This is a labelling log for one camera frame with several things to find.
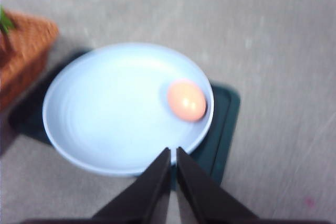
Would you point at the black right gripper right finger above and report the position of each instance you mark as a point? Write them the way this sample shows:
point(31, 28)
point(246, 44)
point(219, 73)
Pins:
point(210, 203)

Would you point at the light blue plate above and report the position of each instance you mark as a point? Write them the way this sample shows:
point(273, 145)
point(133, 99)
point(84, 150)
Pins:
point(119, 108)

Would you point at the brown egg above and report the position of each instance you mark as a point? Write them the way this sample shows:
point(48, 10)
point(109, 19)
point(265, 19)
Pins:
point(186, 100)

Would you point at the brown wicker basket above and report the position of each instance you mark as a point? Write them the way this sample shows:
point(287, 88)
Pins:
point(22, 47)

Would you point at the green leafy vegetable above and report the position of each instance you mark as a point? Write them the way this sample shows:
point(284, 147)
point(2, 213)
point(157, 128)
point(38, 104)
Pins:
point(5, 22)

